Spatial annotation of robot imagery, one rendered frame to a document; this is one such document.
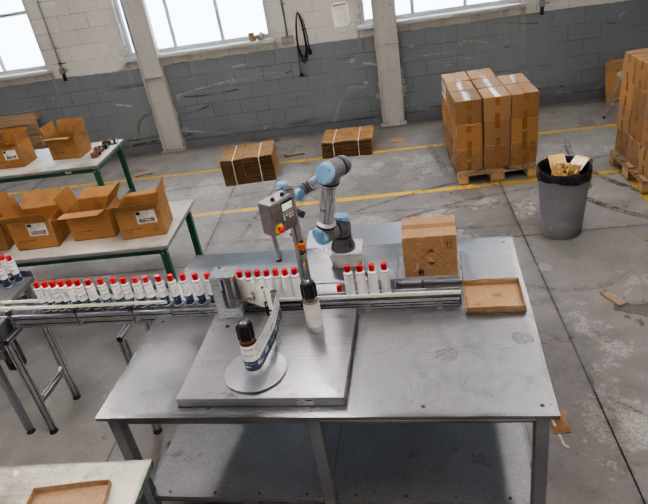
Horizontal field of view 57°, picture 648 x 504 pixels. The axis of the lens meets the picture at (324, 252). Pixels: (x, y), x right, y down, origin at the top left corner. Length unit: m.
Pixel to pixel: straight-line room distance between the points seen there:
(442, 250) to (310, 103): 5.51
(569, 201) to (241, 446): 3.30
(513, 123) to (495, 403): 4.15
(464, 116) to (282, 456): 4.05
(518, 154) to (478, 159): 0.41
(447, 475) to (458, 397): 0.62
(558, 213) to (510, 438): 2.49
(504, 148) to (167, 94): 4.70
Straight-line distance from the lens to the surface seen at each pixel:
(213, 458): 3.59
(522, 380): 2.87
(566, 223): 5.47
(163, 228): 4.74
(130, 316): 3.76
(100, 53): 9.18
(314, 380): 2.86
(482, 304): 3.30
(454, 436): 3.45
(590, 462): 3.70
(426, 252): 3.41
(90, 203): 5.22
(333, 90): 8.56
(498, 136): 6.49
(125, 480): 2.85
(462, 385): 2.83
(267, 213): 3.16
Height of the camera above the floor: 2.77
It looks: 30 degrees down
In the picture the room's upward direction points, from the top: 10 degrees counter-clockwise
